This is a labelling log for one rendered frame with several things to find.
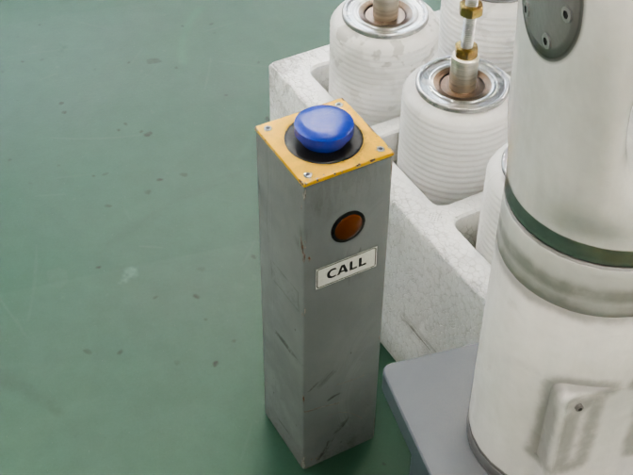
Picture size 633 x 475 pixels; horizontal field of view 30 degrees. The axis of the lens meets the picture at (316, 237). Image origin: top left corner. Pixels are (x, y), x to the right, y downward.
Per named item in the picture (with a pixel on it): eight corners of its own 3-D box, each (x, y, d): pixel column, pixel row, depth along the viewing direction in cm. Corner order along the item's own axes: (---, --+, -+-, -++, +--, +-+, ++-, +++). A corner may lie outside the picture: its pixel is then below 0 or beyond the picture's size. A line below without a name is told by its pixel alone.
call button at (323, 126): (364, 152, 80) (365, 127, 78) (312, 170, 78) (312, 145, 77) (334, 120, 82) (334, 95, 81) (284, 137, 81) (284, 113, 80)
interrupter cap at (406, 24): (399, -14, 107) (399, -21, 106) (445, 27, 102) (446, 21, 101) (326, 8, 104) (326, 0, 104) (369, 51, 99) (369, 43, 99)
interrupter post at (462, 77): (464, 76, 97) (469, 42, 94) (482, 91, 95) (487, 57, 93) (441, 85, 96) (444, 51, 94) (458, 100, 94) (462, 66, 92)
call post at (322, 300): (376, 439, 101) (396, 156, 79) (303, 472, 98) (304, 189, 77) (333, 383, 105) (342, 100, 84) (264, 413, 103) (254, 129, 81)
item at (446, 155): (455, 199, 113) (475, 40, 100) (517, 260, 107) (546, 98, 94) (370, 234, 109) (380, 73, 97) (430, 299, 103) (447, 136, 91)
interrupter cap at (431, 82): (472, 52, 99) (473, 44, 99) (527, 98, 95) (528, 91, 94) (397, 78, 96) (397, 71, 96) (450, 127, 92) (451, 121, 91)
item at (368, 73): (393, 132, 120) (403, -25, 108) (444, 187, 114) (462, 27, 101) (309, 160, 117) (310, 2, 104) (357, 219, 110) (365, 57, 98)
